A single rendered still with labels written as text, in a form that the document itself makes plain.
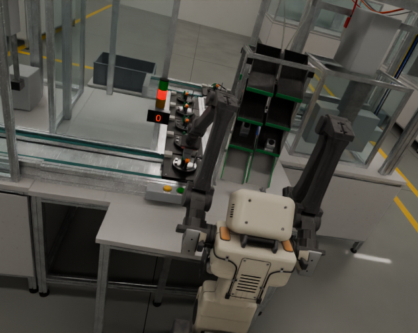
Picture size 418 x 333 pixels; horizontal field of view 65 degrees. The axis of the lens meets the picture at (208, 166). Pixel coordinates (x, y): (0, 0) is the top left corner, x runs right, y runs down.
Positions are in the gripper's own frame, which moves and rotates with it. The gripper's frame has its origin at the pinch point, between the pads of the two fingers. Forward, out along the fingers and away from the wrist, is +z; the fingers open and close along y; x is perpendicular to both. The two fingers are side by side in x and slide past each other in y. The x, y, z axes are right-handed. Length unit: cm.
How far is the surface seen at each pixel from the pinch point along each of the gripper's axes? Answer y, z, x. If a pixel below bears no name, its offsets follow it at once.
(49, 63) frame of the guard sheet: 77, -13, -27
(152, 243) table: 12, -11, 55
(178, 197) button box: 2.0, -2.1, 29.5
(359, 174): -142, 48, -24
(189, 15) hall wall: -22, 698, -792
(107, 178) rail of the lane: 39.3, 1.5, 23.7
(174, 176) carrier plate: 5.1, 4.3, 16.0
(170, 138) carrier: 9.2, 28.9, -17.2
